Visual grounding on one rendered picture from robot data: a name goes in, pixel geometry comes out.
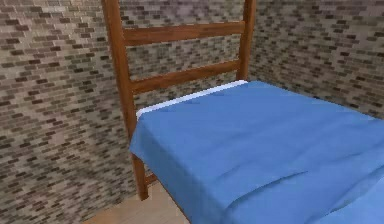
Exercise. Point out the wooden bed with blue cover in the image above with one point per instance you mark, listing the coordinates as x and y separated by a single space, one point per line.
253 143

